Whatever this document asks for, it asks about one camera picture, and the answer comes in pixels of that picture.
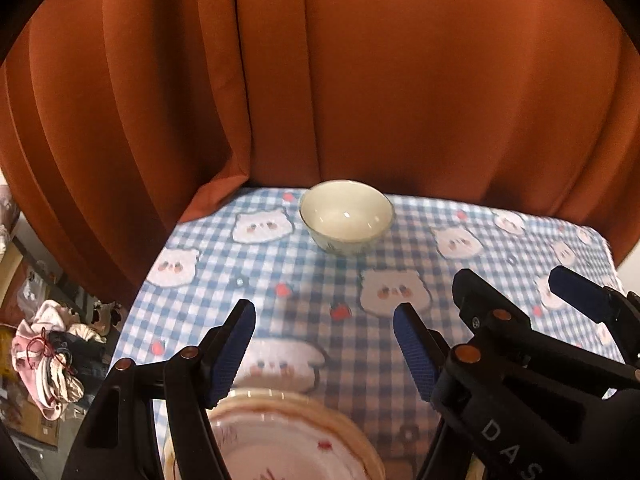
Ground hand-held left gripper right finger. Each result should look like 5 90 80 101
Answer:
394 302 482 480

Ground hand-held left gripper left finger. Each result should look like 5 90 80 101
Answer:
62 300 257 480

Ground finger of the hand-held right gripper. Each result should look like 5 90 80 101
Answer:
548 266 640 361
451 268 640 396

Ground yellow flower ceramic plate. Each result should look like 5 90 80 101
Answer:
162 387 387 480

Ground white floral ceramic bowl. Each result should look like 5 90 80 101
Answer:
299 180 395 256

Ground blue checked bear tablecloth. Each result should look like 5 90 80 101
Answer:
122 187 618 480

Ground dark clothing pile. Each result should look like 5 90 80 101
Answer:
47 327 108 378

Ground pink cloth bundle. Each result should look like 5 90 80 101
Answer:
12 300 86 422

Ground orange curtain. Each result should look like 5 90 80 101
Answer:
0 0 640 307

